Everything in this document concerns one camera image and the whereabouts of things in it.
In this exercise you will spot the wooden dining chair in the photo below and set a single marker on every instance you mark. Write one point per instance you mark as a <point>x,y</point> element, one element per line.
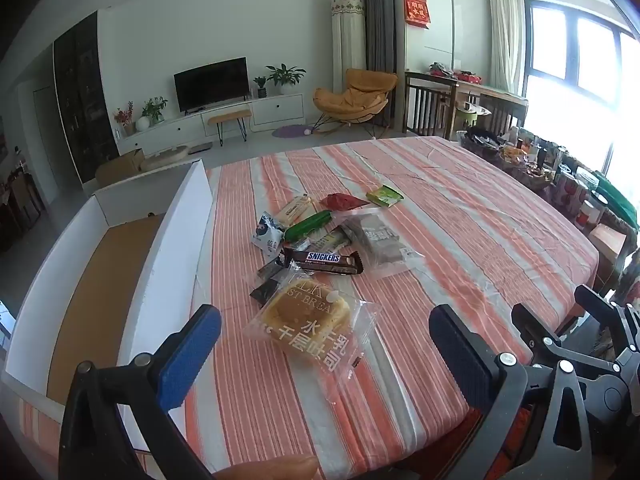
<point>430,105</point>
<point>502,115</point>

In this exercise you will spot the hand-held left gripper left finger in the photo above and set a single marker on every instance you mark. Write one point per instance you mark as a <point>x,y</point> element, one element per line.
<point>190,355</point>

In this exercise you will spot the clear toast bread packet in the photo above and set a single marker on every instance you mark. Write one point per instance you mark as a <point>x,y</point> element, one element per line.
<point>305,320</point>

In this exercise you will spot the wooden dining table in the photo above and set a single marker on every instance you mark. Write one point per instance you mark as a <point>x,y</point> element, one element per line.
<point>495,92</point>

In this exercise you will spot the black television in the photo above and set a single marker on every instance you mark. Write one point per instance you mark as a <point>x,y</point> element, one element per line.
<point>210,85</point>

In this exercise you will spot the red snack packet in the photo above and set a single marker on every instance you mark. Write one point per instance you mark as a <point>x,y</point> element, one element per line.
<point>342,201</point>

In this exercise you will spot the purple round mat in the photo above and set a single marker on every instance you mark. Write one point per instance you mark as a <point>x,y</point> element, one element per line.
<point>287,131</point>

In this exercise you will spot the blue white snack packet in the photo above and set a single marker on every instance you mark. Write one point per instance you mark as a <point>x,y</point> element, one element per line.
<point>267,232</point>

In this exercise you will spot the dark display cabinet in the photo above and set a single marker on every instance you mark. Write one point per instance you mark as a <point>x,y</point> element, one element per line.
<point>85,100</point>

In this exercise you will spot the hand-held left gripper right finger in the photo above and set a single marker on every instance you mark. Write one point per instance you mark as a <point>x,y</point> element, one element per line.
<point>460,355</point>

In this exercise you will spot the small black snack packet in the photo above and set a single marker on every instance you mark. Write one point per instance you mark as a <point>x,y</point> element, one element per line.
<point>264,291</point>
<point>270,269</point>

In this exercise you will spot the wooden stool with metal legs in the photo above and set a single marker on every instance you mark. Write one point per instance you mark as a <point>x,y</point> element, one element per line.
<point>230,116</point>

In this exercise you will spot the white door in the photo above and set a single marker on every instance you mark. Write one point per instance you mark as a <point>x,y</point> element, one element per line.
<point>45,145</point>

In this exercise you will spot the orange lounge chair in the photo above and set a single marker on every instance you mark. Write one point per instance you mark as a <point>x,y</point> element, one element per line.
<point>355,95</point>

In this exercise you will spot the grey curtain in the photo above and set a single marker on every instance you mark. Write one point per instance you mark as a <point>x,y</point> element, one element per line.
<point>380,25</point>

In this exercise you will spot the window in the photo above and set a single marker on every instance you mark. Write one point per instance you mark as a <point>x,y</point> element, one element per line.
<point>575,60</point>

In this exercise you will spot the yellow biscuit packet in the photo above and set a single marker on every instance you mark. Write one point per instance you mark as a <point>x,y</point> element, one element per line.
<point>295,208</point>

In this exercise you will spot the green sausage packet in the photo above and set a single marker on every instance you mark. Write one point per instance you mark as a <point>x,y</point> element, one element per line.
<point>307,225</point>

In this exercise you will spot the white television cabinet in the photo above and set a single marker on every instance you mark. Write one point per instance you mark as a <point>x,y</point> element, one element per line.
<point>280,107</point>

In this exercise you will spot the green cloth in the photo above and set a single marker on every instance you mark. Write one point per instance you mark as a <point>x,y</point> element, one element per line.
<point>617,197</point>

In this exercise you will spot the brown cardboard box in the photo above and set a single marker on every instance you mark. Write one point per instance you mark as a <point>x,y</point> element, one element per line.
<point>120,165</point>

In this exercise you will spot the pale snack bar packet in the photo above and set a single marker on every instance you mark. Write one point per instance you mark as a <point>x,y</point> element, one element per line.
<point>325,239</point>

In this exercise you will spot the clear hawthorn strips packet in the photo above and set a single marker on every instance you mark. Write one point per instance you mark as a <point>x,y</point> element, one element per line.
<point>380,245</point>

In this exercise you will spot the plant in white vase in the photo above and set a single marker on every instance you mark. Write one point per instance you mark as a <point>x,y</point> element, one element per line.
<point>150,112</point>

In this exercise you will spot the large leafy potted plant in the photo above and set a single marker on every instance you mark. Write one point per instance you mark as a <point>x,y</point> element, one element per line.
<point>282,77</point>

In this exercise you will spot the orange striped tablecloth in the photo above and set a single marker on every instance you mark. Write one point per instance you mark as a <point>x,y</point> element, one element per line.
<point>450,235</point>

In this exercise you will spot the beige floor cushion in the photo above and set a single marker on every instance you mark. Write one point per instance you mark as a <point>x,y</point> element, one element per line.
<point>165,157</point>

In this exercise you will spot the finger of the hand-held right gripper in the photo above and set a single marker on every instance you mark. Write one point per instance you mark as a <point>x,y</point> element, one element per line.
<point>537,332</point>
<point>607,315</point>

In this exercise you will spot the person's left hand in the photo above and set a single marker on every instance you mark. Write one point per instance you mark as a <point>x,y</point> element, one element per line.
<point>280,470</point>

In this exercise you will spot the red flowers in vase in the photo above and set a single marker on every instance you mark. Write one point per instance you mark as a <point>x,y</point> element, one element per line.
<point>124,117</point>

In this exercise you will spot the white cardboard box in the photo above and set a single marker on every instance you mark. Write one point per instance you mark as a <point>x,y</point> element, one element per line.
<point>100,285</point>

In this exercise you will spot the red blanket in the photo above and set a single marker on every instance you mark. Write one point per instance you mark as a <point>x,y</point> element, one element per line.
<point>520,435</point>

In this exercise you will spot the covered standing air conditioner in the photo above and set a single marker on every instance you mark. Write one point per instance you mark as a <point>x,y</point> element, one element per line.
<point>347,45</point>

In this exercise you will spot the clutter of jars and packets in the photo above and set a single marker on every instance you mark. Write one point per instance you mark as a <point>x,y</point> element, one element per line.
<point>525,160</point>

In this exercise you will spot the brown chocolate bar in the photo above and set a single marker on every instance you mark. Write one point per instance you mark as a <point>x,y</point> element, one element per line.
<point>320,258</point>

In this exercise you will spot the small potted plant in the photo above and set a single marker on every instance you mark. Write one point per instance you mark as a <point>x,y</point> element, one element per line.
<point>260,85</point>

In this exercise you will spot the orange brown box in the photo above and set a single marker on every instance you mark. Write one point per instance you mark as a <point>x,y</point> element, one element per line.
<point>607,245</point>

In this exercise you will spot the white curtain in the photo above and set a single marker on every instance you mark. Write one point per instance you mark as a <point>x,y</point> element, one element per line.
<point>505,35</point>

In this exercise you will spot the light green snack packet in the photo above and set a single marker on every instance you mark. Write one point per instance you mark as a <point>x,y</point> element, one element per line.
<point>384,195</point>

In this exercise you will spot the red wall hanging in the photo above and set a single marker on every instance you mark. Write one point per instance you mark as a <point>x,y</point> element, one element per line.
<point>417,10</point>

